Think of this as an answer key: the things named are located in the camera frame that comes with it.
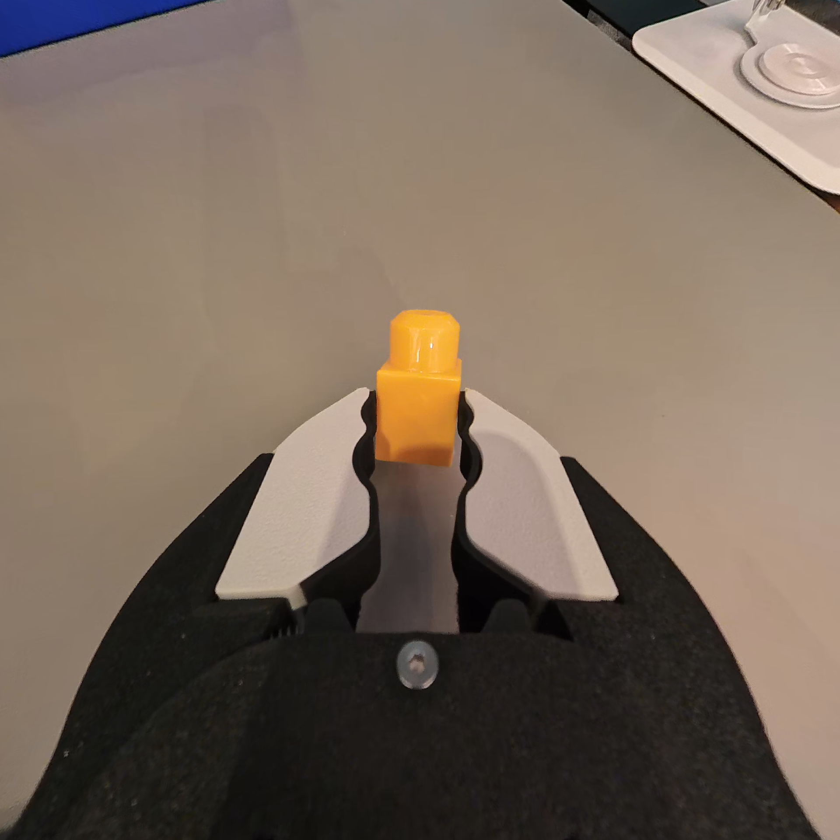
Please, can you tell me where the instruction sheet on stand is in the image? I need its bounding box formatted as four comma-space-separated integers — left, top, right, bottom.
632, 0, 840, 196

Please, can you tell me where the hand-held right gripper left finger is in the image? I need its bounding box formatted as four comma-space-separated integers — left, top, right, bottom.
214, 387, 382, 624

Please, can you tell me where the blue plastic bin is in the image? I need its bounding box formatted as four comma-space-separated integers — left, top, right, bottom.
0, 0, 293, 60

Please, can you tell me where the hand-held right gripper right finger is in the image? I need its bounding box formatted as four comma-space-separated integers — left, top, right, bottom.
453, 388, 620, 624

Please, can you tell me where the yellow plastic block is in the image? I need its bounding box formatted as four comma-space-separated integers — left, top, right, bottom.
374, 308, 462, 468

